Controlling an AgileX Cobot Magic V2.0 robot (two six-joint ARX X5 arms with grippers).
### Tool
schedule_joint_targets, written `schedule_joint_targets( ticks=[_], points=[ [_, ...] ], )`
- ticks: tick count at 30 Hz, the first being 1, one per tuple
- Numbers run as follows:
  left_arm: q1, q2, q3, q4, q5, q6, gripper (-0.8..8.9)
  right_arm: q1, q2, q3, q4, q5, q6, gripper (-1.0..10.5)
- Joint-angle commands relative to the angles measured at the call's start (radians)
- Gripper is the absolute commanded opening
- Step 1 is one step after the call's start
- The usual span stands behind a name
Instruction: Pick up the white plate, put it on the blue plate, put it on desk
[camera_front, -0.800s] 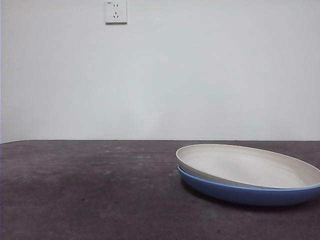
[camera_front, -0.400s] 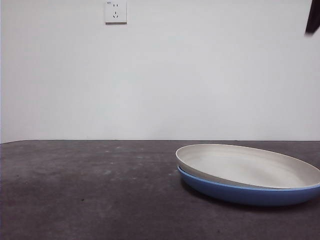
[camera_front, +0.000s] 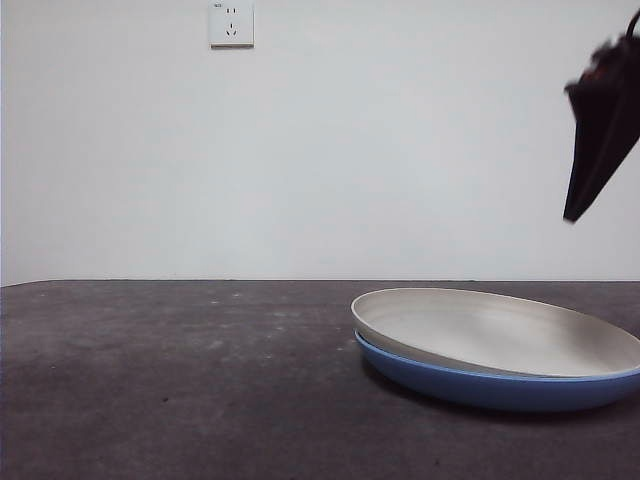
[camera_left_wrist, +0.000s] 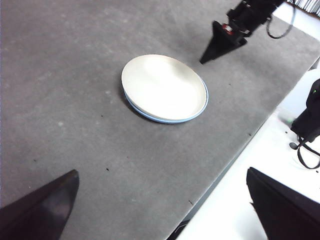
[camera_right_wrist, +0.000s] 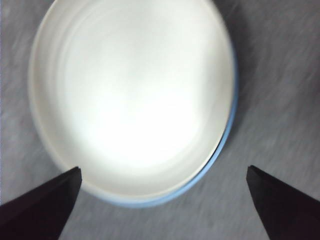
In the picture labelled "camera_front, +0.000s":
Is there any white wall socket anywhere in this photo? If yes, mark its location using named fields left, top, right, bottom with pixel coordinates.
left=208, top=0, right=255, bottom=50

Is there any white round plate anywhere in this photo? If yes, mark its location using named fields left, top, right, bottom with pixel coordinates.
left=350, top=287, right=640, bottom=378

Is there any blue round plate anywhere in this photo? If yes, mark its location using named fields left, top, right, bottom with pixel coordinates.
left=354, top=329, right=640, bottom=413

